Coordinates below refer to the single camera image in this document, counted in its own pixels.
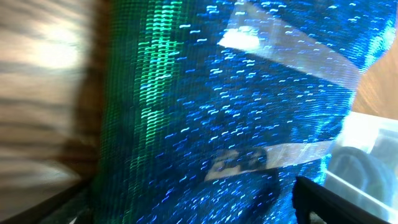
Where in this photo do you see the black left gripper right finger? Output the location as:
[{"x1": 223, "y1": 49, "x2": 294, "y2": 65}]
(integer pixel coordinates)
[{"x1": 292, "y1": 176, "x2": 388, "y2": 224}]

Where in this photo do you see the clear plastic storage bin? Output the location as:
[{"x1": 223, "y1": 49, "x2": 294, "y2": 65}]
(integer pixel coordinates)
[{"x1": 324, "y1": 112, "x2": 397, "y2": 223}]

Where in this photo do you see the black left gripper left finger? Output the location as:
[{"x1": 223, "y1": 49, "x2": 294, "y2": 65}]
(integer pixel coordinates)
[{"x1": 1, "y1": 180, "x2": 90, "y2": 224}]

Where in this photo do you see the small folded black garment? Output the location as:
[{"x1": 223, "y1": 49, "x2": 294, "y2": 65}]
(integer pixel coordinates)
[{"x1": 328, "y1": 147, "x2": 395, "y2": 203}]

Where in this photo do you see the sparkly blue garment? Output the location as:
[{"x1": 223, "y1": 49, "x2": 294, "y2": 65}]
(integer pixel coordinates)
[{"x1": 40, "y1": 0, "x2": 398, "y2": 224}]

